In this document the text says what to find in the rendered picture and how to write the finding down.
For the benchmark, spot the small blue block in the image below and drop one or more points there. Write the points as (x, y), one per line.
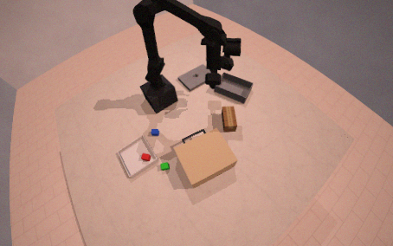
(154, 132)

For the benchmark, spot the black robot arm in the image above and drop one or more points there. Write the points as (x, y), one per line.
(144, 13)

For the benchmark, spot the red block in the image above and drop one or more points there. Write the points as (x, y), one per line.
(146, 157)

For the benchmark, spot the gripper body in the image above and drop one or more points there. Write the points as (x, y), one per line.
(213, 78)

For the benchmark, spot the small green block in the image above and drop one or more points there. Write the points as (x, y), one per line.
(165, 166)

